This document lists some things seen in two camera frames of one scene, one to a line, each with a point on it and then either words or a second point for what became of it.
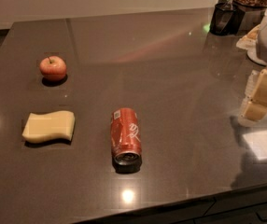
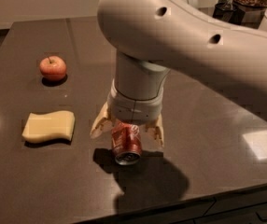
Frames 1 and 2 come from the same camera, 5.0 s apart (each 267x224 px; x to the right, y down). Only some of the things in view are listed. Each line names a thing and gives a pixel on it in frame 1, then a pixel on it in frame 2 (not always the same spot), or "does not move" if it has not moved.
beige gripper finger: [264, 91] -> [131, 111]
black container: [227, 20] does not move
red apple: [53, 68] does not move
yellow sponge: [41, 126] does not move
